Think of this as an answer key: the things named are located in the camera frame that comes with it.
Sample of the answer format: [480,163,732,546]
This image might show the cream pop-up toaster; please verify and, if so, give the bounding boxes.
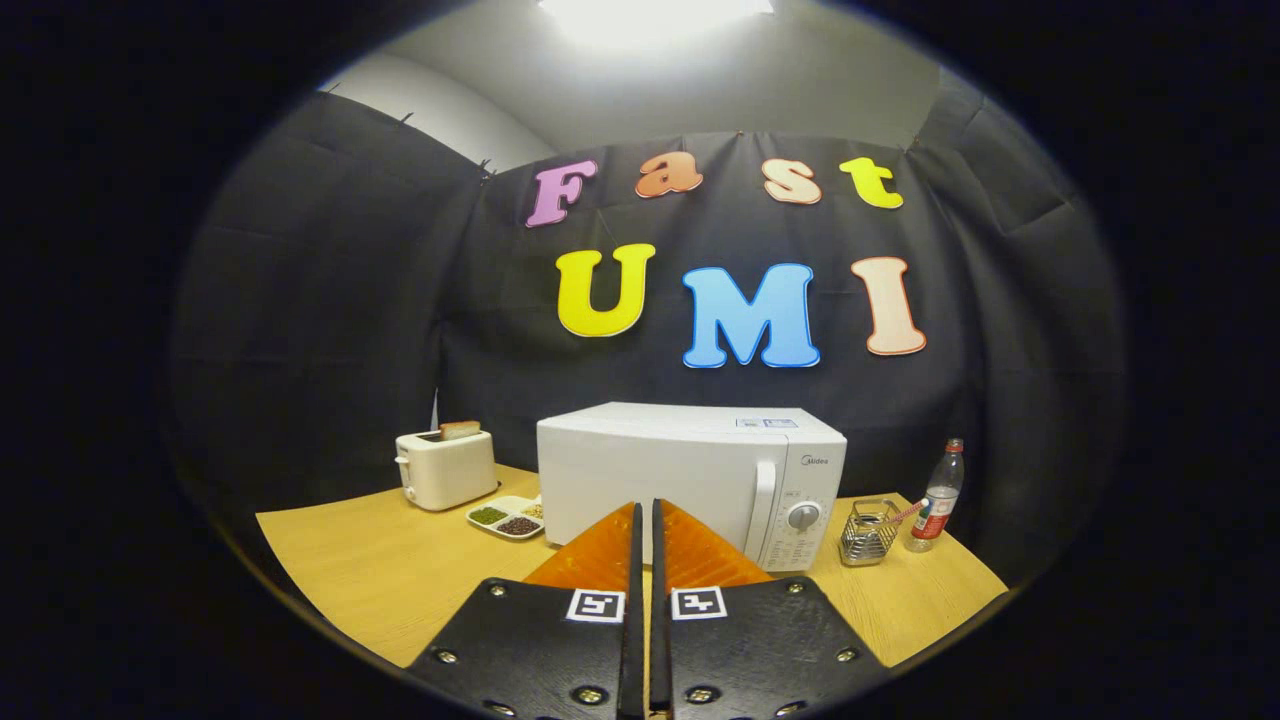
[394,428,499,512]

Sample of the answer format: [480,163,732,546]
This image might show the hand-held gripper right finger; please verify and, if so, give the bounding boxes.
[650,498,889,720]

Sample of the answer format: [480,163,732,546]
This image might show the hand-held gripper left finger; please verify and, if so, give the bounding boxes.
[405,500,646,720]

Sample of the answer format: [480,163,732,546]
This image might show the clear plastic water bottle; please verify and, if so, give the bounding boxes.
[906,438,966,553]

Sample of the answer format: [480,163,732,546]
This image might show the white divided snack plate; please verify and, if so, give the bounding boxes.
[466,494,546,541]

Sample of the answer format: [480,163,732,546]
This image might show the white toaster oven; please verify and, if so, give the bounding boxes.
[536,402,849,573]

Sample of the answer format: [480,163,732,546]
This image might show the metal wire holder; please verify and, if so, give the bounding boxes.
[838,498,904,568]

